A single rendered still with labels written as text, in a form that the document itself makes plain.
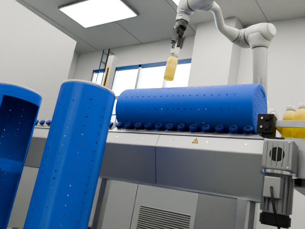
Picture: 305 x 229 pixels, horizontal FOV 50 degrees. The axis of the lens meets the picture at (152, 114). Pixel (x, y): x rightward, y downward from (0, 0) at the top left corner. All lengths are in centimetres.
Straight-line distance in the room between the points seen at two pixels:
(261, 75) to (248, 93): 69
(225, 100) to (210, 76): 327
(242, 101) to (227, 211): 83
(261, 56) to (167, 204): 196
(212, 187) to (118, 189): 250
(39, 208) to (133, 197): 247
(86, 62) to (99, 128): 586
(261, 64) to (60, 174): 153
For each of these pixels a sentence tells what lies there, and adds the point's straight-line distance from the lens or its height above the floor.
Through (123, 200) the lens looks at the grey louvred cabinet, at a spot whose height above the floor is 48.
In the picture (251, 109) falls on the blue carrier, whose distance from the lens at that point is 168.
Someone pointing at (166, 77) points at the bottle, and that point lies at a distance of 202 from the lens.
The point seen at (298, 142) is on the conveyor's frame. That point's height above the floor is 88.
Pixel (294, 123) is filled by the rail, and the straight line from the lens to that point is 153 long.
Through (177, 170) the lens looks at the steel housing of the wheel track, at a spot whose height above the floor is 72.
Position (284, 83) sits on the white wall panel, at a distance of 490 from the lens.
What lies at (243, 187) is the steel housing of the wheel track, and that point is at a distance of 166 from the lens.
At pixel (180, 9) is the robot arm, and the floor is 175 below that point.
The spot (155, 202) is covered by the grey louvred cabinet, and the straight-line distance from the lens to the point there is 376.
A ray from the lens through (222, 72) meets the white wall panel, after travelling 494.
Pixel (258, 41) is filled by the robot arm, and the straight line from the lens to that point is 243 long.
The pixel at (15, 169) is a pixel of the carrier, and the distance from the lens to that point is 199.
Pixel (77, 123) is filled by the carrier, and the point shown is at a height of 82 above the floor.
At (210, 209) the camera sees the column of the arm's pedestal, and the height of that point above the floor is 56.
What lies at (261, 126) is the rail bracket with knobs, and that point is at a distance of 152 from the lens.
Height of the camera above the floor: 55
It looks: 14 degrees up
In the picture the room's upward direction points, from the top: 10 degrees clockwise
